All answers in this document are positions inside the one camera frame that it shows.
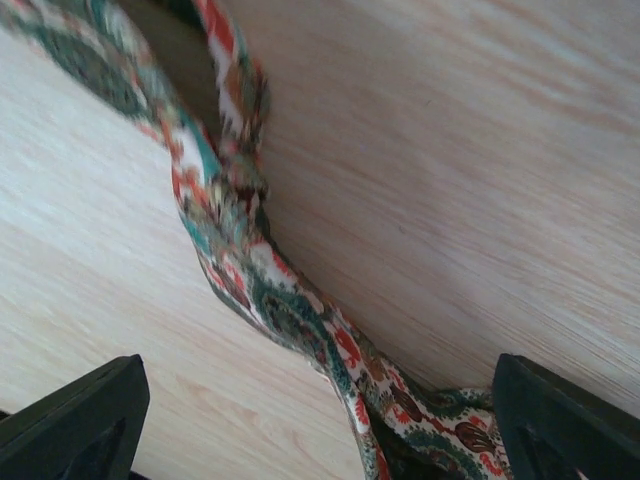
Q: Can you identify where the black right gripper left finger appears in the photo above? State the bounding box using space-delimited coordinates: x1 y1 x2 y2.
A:
1 354 150 480

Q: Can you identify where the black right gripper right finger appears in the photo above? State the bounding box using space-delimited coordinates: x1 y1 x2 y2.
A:
492 354 639 480

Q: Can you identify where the paisley patterned necktie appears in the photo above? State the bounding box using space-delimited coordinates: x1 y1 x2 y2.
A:
1 1 513 479

